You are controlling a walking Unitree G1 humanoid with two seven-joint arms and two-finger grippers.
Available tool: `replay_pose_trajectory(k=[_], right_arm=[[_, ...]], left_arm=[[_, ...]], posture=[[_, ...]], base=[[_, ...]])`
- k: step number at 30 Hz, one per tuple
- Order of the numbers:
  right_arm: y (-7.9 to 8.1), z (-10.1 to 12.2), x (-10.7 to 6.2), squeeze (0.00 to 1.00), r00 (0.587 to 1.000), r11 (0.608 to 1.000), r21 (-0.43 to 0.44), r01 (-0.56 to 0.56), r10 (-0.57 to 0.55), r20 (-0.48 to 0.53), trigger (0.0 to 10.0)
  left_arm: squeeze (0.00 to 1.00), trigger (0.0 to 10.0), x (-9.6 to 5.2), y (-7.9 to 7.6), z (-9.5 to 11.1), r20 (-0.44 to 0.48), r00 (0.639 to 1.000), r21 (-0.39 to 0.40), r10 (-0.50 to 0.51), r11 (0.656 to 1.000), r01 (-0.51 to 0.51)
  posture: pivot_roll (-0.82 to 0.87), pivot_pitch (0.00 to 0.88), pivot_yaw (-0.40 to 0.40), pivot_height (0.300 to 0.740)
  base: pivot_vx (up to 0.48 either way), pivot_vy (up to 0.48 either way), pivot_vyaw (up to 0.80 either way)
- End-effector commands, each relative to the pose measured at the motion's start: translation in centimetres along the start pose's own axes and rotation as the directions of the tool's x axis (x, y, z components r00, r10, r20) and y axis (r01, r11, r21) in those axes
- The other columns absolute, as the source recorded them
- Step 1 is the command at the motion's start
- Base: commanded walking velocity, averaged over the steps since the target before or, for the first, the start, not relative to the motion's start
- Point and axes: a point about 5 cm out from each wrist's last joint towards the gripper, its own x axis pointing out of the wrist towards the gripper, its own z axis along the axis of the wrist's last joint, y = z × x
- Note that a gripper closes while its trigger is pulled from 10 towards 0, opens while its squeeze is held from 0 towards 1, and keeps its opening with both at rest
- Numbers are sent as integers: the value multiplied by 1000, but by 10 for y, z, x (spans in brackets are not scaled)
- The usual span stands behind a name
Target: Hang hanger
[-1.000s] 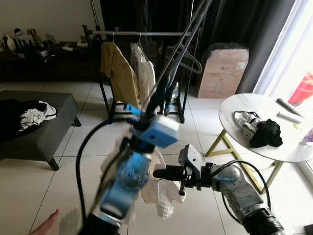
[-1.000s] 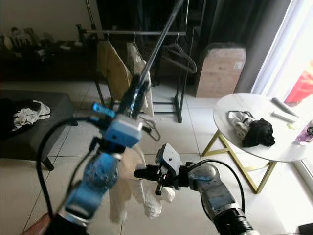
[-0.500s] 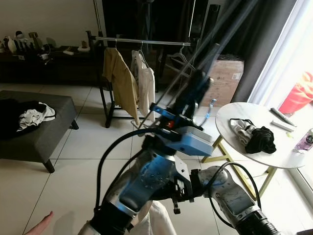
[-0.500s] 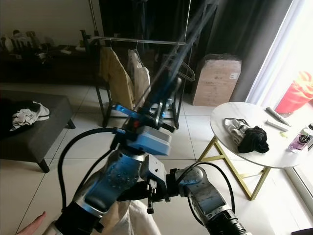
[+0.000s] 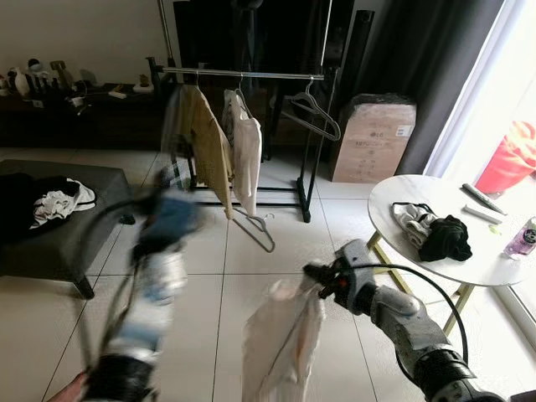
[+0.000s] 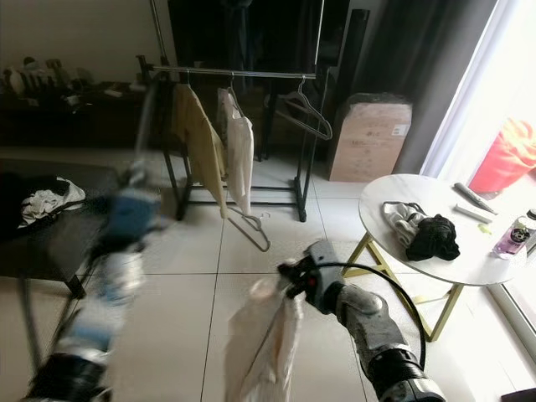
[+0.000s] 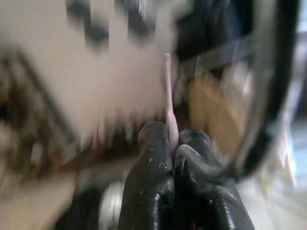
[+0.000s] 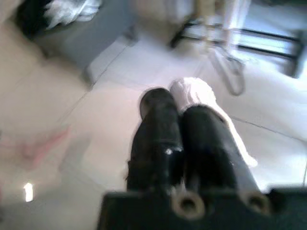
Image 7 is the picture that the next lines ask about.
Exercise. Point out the cream garment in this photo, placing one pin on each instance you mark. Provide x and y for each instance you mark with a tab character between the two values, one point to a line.
170	115

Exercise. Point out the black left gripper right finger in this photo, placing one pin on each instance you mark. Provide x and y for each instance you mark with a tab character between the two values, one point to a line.
204	203

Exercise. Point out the black hanging clothes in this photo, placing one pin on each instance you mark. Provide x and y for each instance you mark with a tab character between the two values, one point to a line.
211	24

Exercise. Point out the long white shirt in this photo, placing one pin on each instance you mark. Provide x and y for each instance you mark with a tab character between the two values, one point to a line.
84	83

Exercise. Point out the brown cardboard box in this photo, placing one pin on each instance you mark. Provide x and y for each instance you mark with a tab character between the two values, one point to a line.
216	115

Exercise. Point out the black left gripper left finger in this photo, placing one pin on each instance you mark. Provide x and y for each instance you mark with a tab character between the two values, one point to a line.
151	167

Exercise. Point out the hanger with silver hook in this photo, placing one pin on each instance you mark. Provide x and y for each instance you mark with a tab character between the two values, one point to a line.
199	155

